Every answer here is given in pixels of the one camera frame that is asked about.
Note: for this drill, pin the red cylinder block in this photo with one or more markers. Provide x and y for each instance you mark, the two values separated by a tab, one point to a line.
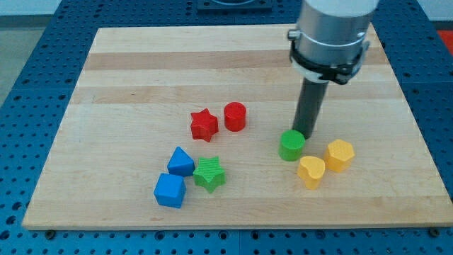
235	116

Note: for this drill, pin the green cylinder block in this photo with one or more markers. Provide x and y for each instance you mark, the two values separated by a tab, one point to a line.
291	145

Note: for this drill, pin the wooden board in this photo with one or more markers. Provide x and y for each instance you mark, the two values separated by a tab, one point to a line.
131	108

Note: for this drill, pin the blue triangle block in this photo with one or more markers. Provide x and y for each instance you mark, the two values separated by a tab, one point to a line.
181	163

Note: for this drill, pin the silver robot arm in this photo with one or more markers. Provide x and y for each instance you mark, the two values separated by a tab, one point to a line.
328	42

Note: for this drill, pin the red star block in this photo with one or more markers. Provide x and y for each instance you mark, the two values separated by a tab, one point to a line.
204	125

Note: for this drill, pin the green star block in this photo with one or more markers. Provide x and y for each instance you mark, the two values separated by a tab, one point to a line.
209	174

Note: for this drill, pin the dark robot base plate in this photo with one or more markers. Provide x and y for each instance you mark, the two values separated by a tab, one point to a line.
234	5

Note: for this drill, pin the yellow hexagon block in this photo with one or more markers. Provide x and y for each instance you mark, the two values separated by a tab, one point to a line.
339	155

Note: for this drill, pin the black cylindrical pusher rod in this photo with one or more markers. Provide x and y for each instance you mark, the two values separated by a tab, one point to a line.
308	106

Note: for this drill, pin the yellow heart block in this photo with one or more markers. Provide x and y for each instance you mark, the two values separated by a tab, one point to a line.
311	170

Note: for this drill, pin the blue cube block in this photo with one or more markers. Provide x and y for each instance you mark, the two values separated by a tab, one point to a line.
170	190

